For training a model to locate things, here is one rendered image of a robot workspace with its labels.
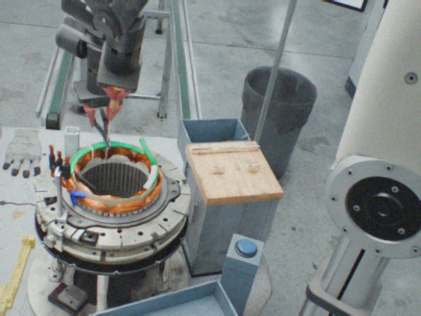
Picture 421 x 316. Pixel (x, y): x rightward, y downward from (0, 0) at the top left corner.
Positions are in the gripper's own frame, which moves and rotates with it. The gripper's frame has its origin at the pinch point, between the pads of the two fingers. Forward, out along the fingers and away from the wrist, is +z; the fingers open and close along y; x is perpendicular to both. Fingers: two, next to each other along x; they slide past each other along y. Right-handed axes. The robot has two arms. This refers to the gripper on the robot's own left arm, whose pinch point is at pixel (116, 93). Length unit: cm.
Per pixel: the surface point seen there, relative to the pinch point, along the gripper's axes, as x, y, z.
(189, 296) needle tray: 19.7, 29.7, 17.9
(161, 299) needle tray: 14.3, 31.4, 16.1
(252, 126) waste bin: 67, -97, 136
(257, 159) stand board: 36.2, -9.9, 29.1
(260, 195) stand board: 35.8, 2.3, 25.1
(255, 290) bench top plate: 43, 17, 49
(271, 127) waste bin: 75, -94, 130
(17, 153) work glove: -28, -21, 68
